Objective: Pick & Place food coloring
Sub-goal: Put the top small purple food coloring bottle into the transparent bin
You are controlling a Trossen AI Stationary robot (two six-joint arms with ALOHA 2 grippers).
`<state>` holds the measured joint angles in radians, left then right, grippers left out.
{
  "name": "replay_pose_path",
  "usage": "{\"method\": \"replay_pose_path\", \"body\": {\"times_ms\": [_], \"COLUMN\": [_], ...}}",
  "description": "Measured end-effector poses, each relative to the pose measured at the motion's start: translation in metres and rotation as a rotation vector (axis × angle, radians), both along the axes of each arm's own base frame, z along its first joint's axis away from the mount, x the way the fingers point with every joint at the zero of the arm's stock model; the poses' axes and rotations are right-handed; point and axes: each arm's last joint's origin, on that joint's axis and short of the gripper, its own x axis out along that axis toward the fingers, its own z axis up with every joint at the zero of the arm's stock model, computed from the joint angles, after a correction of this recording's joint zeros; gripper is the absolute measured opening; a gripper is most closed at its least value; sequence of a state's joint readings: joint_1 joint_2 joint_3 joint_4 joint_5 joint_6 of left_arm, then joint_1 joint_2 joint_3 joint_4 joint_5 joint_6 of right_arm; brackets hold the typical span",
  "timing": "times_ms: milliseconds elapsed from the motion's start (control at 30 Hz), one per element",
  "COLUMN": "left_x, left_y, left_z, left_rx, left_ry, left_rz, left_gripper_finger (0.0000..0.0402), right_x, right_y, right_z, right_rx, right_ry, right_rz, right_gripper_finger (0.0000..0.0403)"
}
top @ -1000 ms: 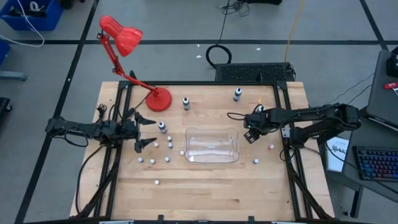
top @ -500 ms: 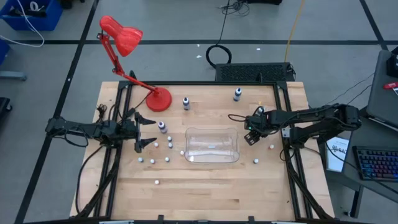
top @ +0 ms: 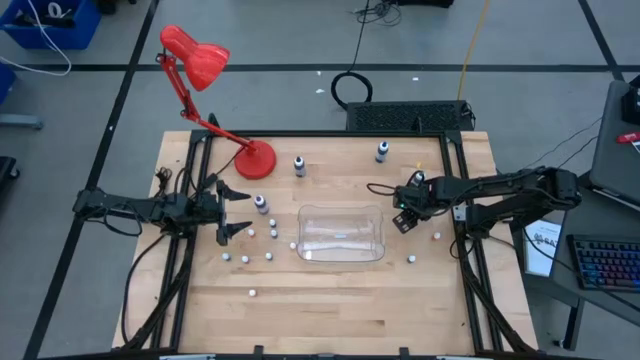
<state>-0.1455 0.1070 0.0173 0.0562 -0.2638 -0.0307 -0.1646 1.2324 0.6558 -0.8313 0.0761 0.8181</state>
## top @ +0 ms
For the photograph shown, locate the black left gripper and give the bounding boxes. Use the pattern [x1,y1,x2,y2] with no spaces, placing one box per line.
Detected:
[192,179,254,247]

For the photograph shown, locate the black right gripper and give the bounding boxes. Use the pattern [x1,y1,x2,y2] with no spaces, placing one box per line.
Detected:
[392,179,435,235]

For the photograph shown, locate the red desk lamp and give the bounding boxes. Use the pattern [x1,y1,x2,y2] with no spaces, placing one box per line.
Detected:
[155,24,278,181]

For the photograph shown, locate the clear plastic bin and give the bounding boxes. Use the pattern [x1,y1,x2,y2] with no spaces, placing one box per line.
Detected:
[296,203,386,264]

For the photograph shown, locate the black grille computer case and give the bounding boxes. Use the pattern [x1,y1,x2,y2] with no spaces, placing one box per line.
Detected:
[345,99,476,133]

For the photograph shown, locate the white paper sheet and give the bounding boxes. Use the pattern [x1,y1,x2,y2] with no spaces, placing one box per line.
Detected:
[522,218,564,279]

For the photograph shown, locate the dark grey side desk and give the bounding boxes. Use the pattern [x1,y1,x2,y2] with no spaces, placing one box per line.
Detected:
[514,172,640,351]

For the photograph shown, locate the backlit black keyboard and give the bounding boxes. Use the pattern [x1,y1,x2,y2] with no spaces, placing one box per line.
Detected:
[567,233,640,294]

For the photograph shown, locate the black floor equipment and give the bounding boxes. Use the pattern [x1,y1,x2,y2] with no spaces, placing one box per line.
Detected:
[397,0,455,8]

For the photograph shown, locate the black chair base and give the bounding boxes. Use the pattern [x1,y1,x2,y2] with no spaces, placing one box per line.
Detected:
[0,155,22,182]

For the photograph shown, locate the grey metal bar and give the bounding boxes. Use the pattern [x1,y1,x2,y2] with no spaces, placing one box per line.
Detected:
[0,113,45,131]

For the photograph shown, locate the blue plastic storage bin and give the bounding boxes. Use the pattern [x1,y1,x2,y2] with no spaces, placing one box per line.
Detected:
[0,0,103,51]

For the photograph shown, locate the blue plastic object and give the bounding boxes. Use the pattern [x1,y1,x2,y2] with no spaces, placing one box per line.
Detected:
[0,63,17,106]

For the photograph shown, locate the black device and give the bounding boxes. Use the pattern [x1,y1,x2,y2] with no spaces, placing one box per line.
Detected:
[621,74,640,126]

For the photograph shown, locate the black lamp cord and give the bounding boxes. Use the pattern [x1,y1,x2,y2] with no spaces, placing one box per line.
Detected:
[197,149,246,194]

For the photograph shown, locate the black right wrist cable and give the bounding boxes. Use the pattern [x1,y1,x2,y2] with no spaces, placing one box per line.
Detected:
[366,169,426,199]

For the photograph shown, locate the bundled black cable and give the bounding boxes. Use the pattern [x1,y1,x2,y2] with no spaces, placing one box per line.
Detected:
[154,166,174,199]

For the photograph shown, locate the black aluminium rig frame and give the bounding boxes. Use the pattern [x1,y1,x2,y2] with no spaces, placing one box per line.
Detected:
[119,128,539,360]

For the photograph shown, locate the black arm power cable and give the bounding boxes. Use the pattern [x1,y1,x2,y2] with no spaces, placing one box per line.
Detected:
[121,232,169,346]

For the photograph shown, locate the thick black coiled cable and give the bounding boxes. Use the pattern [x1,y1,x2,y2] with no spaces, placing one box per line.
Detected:
[329,0,375,112]

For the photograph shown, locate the yellow cable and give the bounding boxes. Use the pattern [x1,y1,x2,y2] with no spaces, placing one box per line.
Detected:
[455,0,492,101]

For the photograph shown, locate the tangled black cables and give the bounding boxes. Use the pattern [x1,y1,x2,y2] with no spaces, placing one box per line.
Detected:
[352,0,404,27]

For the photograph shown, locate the white cable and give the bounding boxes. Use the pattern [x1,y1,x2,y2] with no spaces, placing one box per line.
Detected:
[0,0,74,78]

